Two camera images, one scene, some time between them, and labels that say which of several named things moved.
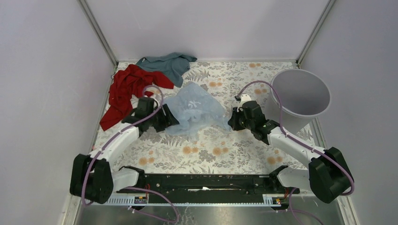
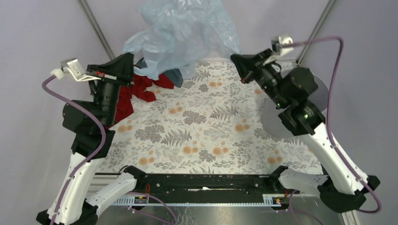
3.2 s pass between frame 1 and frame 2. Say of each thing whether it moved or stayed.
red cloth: stayed
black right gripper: moved
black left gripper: moved
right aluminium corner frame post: stayed
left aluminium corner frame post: stayed
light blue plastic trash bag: moved
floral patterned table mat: stayed
